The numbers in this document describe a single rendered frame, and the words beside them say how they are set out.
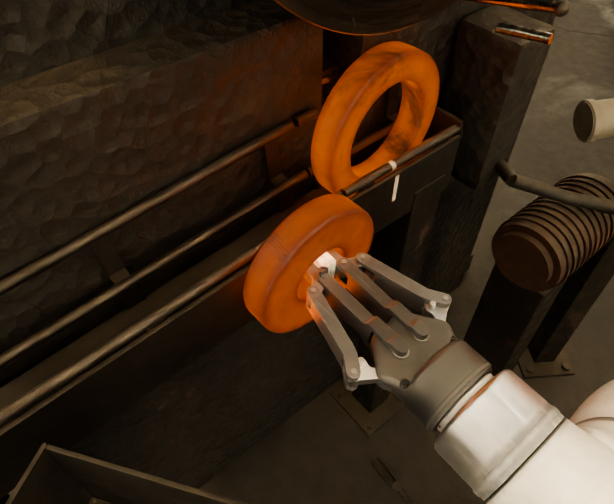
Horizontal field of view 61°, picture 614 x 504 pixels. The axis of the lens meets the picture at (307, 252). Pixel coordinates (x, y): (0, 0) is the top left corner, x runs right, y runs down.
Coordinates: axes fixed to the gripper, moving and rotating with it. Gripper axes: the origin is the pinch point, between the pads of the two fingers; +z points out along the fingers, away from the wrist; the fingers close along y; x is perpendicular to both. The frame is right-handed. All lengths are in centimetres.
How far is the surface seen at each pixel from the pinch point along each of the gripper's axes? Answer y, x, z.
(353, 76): 11.8, 11.4, 7.3
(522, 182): 38.5, -11.3, -2.8
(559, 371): 60, -70, -22
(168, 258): -10.5, -2.5, 9.9
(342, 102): 9.6, 9.8, 6.4
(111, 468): -24.5, 1.8, -7.6
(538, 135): 136, -75, 35
